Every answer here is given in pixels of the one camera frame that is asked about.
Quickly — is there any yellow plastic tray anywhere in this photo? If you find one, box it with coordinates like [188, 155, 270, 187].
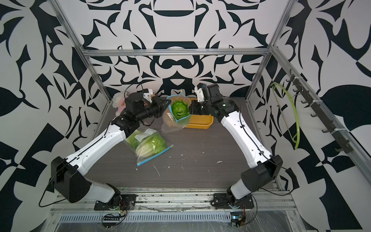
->
[186, 114, 214, 129]

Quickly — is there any clear zipper bag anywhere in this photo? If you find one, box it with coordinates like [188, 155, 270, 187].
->
[124, 128, 174, 166]
[161, 90, 191, 133]

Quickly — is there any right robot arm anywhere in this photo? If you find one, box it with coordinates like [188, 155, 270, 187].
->
[189, 84, 283, 202]

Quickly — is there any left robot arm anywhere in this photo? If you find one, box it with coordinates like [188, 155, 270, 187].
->
[49, 92, 171, 207]

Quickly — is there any white plush toy pink shirt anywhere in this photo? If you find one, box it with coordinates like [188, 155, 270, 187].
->
[112, 92, 126, 117]

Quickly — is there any right green led board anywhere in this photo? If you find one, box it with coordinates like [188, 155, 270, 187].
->
[231, 213, 246, 228]

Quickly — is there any left black electronics board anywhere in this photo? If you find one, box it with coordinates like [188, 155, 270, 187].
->
[101, 214, 127, 228]

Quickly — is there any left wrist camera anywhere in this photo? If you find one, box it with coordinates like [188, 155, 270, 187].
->
[142, 89, 153, 103]

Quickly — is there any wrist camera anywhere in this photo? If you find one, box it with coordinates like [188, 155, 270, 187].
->
[194, 84, 206, 102]
[142, 89, 153, 103]

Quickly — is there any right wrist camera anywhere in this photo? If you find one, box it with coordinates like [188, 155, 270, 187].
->
[194, 84, 206, 102]

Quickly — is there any green hose loop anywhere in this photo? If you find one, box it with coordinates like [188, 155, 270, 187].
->
[269, 82, 301, 150]

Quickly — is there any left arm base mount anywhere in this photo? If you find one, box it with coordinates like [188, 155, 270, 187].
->
[94, 194, 137, 211]

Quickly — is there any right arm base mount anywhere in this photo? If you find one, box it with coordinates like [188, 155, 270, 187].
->
[211, 193, 255, 210]

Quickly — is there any black wall hook rail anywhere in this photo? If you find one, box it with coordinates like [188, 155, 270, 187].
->
[288, 69, 354, 154]

